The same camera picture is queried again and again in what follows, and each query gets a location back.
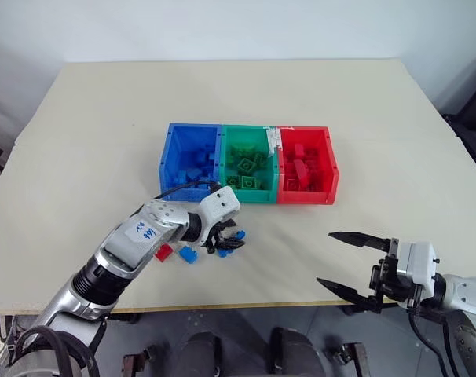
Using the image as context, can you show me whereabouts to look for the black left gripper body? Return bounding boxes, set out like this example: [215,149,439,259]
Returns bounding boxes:
[205,219,232,255]

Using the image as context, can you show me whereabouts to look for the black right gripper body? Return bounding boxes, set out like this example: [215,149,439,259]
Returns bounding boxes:
[368,236,424,315]

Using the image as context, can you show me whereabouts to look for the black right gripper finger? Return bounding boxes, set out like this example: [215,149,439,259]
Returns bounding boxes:
[327,231,392,253]
[315,276,381,314]

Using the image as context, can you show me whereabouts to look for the large blue toy block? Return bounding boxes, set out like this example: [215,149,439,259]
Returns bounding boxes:
[178,246,200,265]

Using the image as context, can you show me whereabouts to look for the green plastic bin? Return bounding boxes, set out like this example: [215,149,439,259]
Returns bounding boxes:
[218,124,280,204]

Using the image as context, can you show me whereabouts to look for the white handwritten label sticker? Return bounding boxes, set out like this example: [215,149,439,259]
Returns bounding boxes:
[126,220,161,245]

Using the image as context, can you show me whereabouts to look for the dark rounded shape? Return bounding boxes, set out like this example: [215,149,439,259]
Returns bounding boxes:
[269,326,322,377]
[178,331,224,377]

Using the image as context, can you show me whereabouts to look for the red plastic bin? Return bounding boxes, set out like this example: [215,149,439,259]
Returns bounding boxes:
[275,125,339,207]

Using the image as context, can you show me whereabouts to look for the blue plastic bin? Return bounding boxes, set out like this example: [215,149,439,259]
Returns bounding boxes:
[159,123,224,203]

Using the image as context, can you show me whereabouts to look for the white tape strips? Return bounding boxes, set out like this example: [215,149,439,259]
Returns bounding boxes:
[262,125,295,156]

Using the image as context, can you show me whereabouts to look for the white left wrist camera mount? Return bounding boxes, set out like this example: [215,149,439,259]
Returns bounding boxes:
[196,186,242,247]

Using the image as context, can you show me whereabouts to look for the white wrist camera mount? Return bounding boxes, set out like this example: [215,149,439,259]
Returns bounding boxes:
[196,186,242,247]
[394,240,441,304]

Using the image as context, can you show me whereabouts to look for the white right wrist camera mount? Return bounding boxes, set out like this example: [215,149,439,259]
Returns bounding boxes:
[394,240,441,304]

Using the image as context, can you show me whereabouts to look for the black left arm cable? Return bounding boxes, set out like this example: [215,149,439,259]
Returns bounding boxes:
[153,181,222,202]

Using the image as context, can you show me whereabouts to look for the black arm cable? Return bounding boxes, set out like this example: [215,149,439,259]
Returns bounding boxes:
[153,181,222,202]
[407,306,459,377]

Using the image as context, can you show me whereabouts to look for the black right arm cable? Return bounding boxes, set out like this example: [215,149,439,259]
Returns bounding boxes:
[407,306,459,377]

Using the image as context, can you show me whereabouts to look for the black shoulder cable bundle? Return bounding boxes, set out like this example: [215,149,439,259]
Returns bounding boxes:
[8,324,97,377]

